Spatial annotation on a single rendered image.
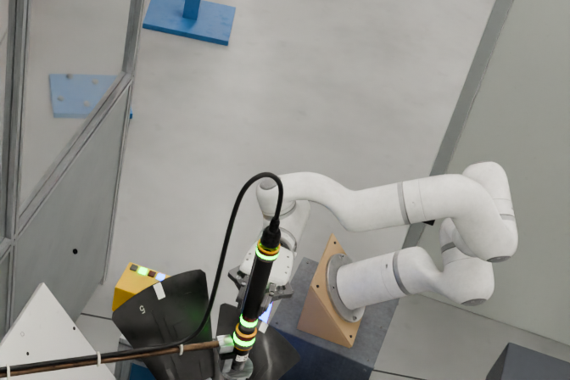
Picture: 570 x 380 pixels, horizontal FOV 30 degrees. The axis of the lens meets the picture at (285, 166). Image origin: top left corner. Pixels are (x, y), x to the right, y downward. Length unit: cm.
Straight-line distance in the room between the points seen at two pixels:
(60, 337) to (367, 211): 69
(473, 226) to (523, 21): 151
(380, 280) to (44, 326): 94
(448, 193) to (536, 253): 206
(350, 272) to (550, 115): 128
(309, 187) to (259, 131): 283
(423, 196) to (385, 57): 363
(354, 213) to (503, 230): 32
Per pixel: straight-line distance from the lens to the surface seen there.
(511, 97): 383
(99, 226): 379
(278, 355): 249
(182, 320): 222
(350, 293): 283
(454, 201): 219
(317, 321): 284
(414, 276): 274
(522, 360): 259
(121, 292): 269
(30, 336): 223
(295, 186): 220
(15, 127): 264
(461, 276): 267
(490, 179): 235
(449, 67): 588
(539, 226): 415
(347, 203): 221
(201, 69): 534
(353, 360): 286
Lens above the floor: 303
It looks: 39 degrees down
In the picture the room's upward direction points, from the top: 15 degrees clockwise
